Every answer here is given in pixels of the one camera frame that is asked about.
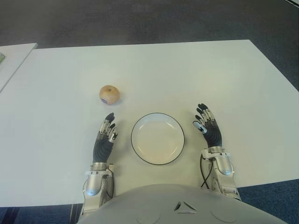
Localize white plate with black rim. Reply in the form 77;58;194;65
130;112;185;166

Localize apple with blue sticker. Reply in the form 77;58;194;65
99;85;121;105

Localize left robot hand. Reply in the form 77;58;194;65
93;112;120;163

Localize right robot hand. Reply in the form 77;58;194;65
192;103;224;148

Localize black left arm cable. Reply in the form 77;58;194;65
106;172;116;199

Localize white side table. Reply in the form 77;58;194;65
0;42;38;94

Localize grey robot torso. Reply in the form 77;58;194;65
76;183;285;224

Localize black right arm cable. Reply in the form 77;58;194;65
199;155;214;189

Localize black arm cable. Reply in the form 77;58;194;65
199;155;214;189
106;172;116;199

